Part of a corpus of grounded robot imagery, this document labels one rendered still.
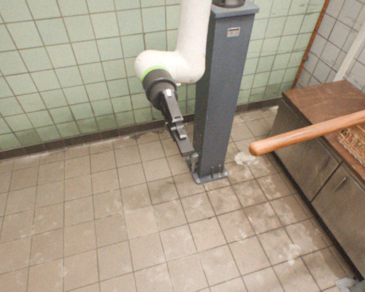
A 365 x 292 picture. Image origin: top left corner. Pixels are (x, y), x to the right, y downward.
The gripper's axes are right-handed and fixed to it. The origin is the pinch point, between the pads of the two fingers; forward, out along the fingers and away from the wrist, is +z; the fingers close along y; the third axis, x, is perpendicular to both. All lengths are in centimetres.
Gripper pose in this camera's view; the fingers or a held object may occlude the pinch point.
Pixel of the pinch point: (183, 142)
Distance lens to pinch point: 59.7
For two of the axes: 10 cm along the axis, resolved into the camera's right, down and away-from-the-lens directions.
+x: -9.6, 2.2, -1.9
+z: 2.9, 7.1, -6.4
